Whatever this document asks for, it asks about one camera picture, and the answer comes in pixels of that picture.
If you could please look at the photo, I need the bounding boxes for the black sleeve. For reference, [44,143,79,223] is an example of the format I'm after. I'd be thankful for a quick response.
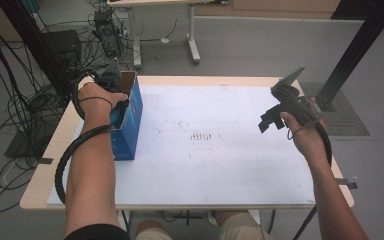
[64,223,132,240]

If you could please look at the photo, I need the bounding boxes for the person's right leg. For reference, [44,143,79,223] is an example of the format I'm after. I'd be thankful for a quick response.
[214,209,275,240]

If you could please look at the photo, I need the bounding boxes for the person's leg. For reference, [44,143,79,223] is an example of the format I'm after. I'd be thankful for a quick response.
[135,218,175,240]
[214,209,275,240]

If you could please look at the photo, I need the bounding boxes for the white desk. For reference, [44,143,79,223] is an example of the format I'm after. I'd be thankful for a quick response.
[106,0,230,69]

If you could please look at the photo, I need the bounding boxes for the white table mat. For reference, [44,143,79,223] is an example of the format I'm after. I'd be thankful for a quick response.
[46,84,316,206]

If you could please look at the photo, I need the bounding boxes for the person's left leg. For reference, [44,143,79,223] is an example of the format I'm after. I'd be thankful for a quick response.
[135,218,175,240]

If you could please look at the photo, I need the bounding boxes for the black metal post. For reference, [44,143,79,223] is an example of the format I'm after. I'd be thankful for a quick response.
[0,0,73,98]
[314,0,384,113]

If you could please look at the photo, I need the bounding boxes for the black smooth cable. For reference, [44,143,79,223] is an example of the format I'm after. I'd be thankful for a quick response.
[292,121,334,240]

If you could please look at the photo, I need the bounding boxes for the black spiral-wrapped cable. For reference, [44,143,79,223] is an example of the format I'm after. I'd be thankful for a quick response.
[54,71,115,205]

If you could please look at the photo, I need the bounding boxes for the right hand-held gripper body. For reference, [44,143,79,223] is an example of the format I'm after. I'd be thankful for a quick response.
[270,65,323,126]

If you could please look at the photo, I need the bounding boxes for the bundle of black floor cables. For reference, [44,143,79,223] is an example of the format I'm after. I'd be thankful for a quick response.
[0,6,81,216]

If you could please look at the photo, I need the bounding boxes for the blue cardboard box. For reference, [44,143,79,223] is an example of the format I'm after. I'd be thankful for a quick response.
[108,70,145,162]

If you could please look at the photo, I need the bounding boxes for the black box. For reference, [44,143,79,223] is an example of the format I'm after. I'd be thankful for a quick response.
[42,29,83,68]

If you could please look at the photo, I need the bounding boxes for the grey tape strip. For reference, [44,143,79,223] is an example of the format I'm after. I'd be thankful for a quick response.
[334,178,359,190]

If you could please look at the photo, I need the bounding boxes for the electronic device with cables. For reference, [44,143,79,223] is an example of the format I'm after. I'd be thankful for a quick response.
[92,8,125,58]

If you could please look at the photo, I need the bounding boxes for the person's right hand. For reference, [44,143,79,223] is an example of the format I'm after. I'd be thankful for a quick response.
[279,111,330,165]

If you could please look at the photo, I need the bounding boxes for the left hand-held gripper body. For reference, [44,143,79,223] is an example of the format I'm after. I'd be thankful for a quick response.
[94,58,123,94]

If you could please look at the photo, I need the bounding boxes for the person's left hand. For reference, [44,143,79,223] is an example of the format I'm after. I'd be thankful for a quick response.
[78,82,129,120]

